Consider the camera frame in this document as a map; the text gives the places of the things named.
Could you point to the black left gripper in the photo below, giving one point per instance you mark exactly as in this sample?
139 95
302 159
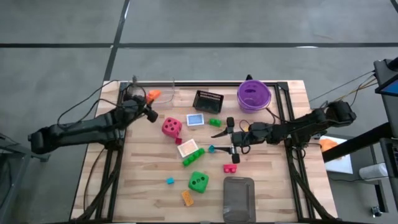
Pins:
136 105

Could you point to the grey metal cart frame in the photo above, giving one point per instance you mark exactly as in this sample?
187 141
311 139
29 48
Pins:
18 151

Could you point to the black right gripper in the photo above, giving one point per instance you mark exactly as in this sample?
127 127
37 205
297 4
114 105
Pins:
245 137

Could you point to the pink foam die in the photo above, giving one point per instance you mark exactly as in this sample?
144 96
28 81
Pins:
171 127

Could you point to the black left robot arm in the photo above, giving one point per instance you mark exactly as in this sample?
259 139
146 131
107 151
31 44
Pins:
77 130

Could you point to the black equipment stand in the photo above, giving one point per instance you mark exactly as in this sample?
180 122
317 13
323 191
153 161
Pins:
388 109

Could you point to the white paper sheet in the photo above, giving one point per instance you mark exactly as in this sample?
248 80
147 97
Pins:
340 165

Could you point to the blue card box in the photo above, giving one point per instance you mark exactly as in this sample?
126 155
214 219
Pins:
195 119

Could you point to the black aluminium table frame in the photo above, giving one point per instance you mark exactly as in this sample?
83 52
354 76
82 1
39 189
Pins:
202 84

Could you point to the orange object on sheet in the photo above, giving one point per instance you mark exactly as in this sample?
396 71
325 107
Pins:
328 145

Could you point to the orange toy block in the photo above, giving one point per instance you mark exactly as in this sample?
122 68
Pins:
154 94

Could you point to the clear plastic bin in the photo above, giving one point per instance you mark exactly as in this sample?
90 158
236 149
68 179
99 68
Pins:
166 90

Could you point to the small black caster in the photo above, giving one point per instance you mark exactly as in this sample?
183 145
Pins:
376 211

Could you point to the black diagonal beam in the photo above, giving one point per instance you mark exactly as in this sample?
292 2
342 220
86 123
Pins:
357 143

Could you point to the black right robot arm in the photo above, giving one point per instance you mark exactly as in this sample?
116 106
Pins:
304 123

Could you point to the small green toy block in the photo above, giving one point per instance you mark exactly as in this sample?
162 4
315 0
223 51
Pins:
215 122

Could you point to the small yellow toy block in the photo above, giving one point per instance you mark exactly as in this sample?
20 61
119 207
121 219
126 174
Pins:
246 128

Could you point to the small pink toy cube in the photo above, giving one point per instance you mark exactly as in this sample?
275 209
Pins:
178 141

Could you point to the pink two-stud toy block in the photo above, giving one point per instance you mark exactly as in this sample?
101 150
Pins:
230 168

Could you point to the green foam die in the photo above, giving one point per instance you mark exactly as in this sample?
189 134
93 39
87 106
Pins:
198 182

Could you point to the purple plastic bucket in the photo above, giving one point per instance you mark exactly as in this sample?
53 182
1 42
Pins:
253 96

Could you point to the small teal toy block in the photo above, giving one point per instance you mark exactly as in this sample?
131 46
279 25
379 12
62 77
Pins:
170 180
211 148

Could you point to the grey translucent plastic bin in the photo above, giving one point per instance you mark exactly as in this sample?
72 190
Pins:
239 199

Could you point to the orange card box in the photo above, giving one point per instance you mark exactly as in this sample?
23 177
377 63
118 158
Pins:
187 148

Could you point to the long green toy block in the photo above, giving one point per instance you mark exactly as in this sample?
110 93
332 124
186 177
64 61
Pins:
193 157

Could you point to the yellow-orange toy block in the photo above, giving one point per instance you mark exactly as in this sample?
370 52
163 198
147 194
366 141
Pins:
187 198

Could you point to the white paper roll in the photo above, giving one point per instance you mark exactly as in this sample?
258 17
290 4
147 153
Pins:
373 171

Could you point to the small grey clip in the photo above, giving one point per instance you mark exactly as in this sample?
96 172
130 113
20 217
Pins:
134 78

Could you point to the black clamp on table edge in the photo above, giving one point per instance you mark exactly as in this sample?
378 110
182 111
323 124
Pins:
248 77

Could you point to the blue lit screen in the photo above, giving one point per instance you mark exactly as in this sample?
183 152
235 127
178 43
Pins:
392 88

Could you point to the black slotted plastic basket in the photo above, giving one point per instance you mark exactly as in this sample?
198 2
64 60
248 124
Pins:
208 102

